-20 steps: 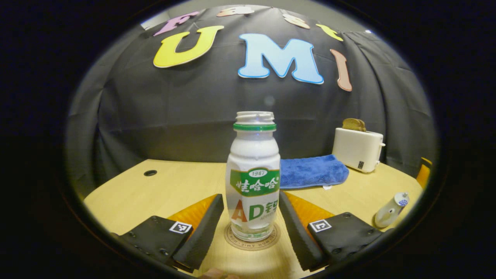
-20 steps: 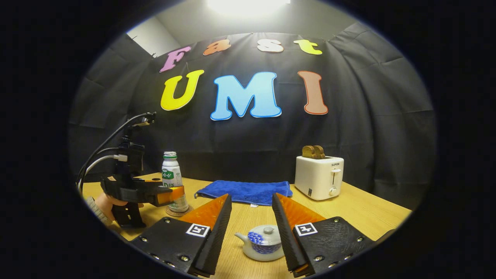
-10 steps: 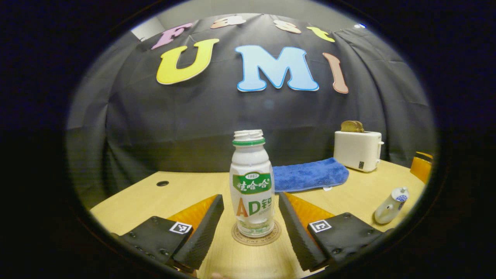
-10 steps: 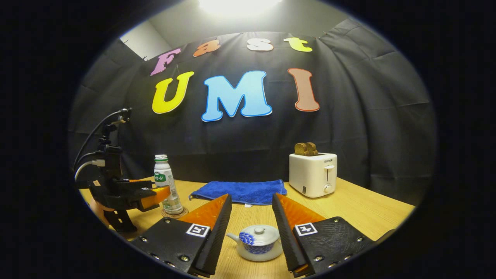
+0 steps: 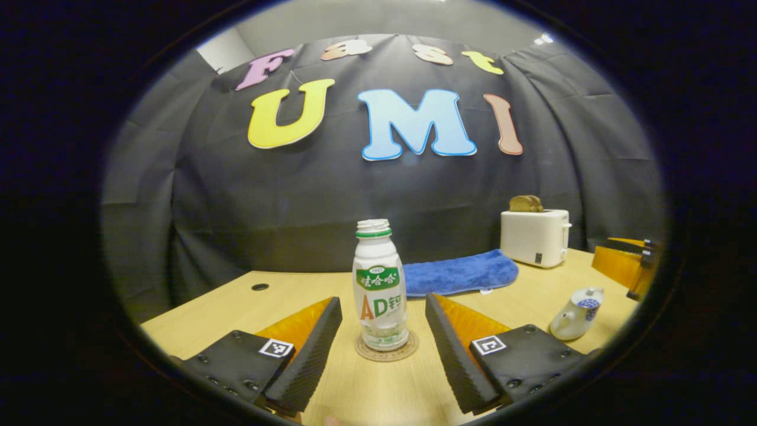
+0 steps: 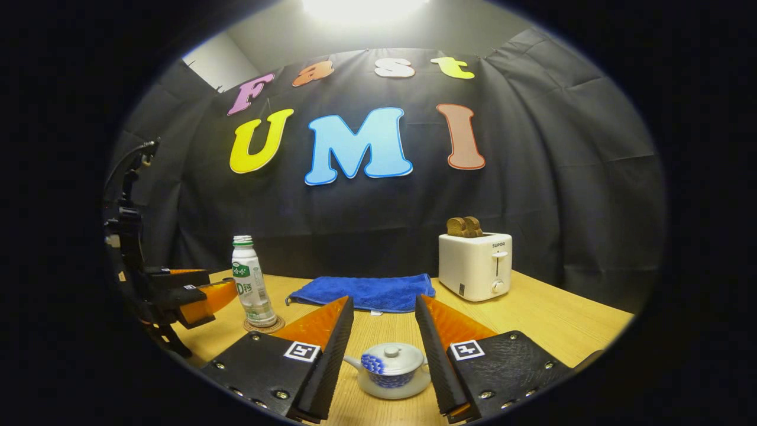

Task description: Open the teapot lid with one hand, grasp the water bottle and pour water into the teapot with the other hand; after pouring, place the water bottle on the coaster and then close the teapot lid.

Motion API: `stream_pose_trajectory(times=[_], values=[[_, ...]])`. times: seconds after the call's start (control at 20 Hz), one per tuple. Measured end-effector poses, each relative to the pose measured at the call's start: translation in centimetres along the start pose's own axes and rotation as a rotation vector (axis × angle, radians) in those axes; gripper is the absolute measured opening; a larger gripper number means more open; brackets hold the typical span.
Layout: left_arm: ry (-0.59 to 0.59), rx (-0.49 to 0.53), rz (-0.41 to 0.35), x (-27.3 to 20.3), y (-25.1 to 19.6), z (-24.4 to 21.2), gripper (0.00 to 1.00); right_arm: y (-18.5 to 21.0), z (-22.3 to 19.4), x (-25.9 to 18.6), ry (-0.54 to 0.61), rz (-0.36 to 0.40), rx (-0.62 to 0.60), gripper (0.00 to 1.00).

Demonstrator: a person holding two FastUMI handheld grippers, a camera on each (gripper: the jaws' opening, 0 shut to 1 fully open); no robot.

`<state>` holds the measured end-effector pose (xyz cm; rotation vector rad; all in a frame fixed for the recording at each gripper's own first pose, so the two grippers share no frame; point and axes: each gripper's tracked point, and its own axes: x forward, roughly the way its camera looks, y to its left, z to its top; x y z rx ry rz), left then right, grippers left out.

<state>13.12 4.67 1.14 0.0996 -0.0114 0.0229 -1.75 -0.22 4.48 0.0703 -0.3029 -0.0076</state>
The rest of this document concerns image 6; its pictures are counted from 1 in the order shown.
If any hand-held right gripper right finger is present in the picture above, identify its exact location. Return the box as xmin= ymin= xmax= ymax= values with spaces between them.
xmin=414 ymin=294 xmax=575 ymax=424

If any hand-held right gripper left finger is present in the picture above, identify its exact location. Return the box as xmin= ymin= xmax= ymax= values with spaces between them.
xmin=200 ymin=296 xmax=355 ymax=424

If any white teacup lid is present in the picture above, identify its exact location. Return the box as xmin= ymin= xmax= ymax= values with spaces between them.
xmin=368 ymin=343 xmax=425 ymax=377

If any white blue ceramic teacup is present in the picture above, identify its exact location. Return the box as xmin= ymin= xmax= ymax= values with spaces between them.
xmin=343 ymin=353 xmax=432 ymax=400

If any white plastic water bottle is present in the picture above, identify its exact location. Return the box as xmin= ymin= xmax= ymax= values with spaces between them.
xmin=231 ymin=235 xmax=277 ymax=328

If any round wooden coaster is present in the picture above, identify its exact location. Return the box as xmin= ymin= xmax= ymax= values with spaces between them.
xmin=243 ymin=315 xmax=286 ymax=335

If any blue towel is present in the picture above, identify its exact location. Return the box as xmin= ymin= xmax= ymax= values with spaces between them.
xmin=286 ymin=273 xmax=436 ymax=314

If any white toaster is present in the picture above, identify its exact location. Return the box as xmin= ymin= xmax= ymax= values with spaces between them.
xmin=438 ymin=232 xmax=513 ymax=302

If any black backdrop cloth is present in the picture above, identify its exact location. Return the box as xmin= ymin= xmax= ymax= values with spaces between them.
xmin=106 ymin=27 xmax=666 ymax=314

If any black cable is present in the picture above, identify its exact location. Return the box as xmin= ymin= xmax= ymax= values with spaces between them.
xmin=105 ymin=142 xmax=156 ymax=199

